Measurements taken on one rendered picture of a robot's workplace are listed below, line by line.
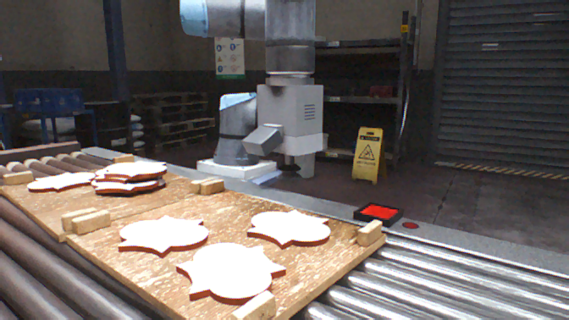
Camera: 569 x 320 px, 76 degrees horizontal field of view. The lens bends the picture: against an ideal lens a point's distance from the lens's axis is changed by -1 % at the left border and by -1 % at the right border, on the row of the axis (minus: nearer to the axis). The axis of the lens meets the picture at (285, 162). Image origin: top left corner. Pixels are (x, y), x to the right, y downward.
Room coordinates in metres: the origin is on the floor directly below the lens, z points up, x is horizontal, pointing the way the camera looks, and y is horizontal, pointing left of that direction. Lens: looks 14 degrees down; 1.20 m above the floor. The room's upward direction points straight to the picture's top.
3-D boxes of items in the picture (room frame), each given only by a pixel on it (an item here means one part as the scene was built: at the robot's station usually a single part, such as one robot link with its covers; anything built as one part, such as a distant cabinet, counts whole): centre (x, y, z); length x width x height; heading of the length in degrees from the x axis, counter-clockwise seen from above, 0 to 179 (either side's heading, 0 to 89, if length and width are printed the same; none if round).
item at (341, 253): (0.58, 0.10, 0.93); 0.41 x 0.35 x 0.02; 51
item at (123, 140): (4.30, 2.13, 0.44); 0.59 x 0.59 x 0.88
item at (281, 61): (0.59, -0.01, 1.21); 0.08 x 0.08 x 0.05
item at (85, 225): (0.60, 0.33, 0.95); 0.06 x 0.02 x 0.03; 141
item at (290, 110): (0.58, 0.01, 1.14); 0.12 x 0.09 x 0.16; 136
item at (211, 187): (0.80, 0.16, 0.95); 0.06 x 0.02 x 0.03; 141
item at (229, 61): (6.47, 0.94, 1.55); 0.61 x 0.02 x 0.91; 60
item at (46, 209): (0.84, 0.42, 0.93); 0.41 x 0.35 x 0.02; 49
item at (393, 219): (0.70, -0.19, 0.92); 0.08 x 0.08 x 0.02; 53
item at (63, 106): (3.61, 2.28, 0.96); 0.50 x 0.38 x 0.21; 75
